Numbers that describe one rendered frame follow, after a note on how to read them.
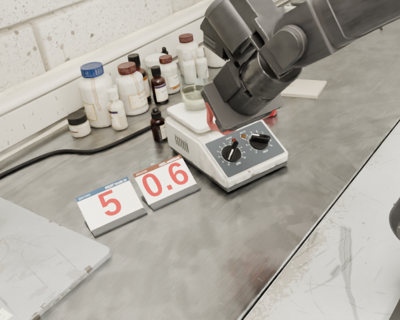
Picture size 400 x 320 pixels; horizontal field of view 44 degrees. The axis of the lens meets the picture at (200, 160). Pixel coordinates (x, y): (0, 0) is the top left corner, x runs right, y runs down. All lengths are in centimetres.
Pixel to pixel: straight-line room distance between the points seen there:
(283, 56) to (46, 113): 70
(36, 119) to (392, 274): 76
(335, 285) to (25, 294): 40
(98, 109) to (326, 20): 67
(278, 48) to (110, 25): 80
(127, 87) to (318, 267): 61
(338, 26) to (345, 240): 32
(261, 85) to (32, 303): 40
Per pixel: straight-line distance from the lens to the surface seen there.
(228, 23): 59
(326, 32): 51
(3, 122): 107
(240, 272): 67
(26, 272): 74
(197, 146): 83
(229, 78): 62
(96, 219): 79
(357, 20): 49
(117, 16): 129
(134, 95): 110
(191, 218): 76
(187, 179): 83
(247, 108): 64
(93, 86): 106
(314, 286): 65
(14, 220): 86
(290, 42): 51
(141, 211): 80
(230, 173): 80
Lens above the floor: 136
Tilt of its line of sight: 31 degrees down
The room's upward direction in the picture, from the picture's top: 9 degrees counter-clockwise
